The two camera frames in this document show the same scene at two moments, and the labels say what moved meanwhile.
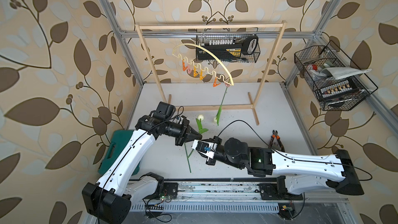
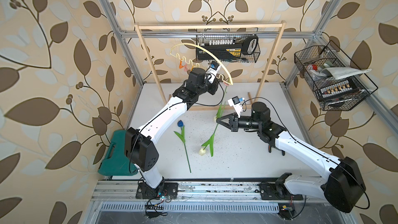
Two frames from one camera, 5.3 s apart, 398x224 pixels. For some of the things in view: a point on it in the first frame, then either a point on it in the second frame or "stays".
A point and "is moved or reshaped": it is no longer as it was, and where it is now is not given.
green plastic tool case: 119,139 stays
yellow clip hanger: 197,66 stays
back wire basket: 228,47 stays
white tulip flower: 201,130 is moved or reshaped
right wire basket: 337,82 stays
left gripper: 187,135 → 216,87
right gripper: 211,161 → 234,122
